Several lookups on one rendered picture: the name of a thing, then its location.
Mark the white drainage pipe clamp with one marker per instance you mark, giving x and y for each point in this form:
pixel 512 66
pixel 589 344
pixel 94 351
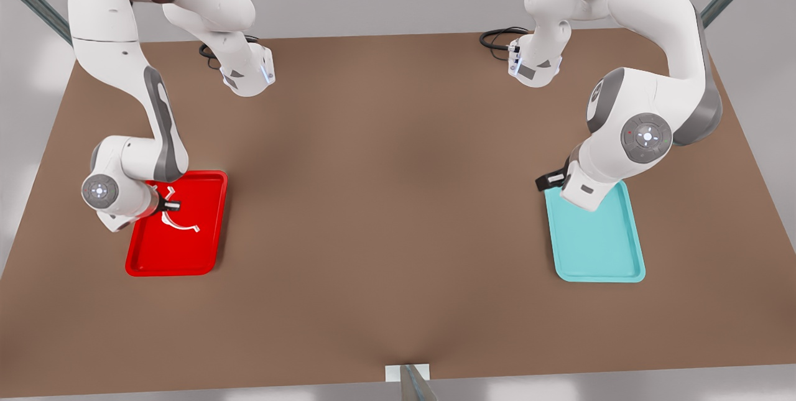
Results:
pixel 181 225

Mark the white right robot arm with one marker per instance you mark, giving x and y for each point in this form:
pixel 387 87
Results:
pixel 106 28

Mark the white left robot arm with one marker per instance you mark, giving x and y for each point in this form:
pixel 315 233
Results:
pixel 647 96

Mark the red rectangular tray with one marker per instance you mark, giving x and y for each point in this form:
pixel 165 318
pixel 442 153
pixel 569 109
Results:
pixel 198 245

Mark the teal rectangular tray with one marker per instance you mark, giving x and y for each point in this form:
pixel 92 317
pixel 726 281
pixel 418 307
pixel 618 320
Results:
pixel 600 245

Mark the white post foot plate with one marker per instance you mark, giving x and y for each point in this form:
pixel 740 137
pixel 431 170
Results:
pixel 392 373

